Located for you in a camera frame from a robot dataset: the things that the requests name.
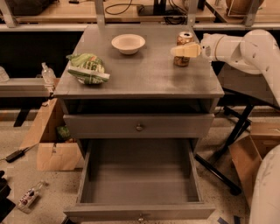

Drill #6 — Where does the low grey shelf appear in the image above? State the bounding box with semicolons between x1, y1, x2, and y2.
0;78;55;97

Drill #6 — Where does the grey wooden drawer cabinet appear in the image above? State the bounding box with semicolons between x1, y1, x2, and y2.
52;24;225;141

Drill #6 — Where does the black power adapter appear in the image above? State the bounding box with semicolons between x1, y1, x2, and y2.
5;148;28;163

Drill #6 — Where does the green chip bag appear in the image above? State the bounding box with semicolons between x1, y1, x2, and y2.
66;53;110;85

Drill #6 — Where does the closed grey upper drawer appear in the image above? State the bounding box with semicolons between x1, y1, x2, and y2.
63;114;214;139

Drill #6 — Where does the clear bottle on shelf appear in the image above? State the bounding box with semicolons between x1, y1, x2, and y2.
41;62;56;85

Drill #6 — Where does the black cable on desk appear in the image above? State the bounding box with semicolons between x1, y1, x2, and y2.
104;0;144;17

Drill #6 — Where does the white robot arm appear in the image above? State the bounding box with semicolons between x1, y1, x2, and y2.
171;29;280;224

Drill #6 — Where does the open grey lower drawer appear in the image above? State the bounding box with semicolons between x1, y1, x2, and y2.
65;138;214;222

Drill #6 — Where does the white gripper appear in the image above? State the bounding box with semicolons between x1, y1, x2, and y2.
171;33;224;61

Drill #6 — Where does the wooden back desk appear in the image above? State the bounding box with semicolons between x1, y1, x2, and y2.
0;0;217;25

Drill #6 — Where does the right cardboard box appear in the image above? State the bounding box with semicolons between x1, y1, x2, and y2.
228;122;280;208

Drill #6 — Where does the cardboard box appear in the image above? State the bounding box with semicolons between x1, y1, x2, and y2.
228;122;280;208
20;99;84;172

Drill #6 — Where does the orange gold soda can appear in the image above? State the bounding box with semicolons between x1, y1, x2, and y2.
173;31;193;67

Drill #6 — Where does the left cardboard box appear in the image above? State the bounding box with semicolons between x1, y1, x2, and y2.
20;99;84;172

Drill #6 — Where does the white ceramic bowl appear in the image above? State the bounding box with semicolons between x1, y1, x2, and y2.
111;34;145;55

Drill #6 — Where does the black folding side table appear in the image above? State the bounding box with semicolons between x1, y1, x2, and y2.
194;62;280;196

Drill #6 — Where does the plastic bottle on floor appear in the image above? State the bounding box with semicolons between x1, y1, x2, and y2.
17;180;47;214

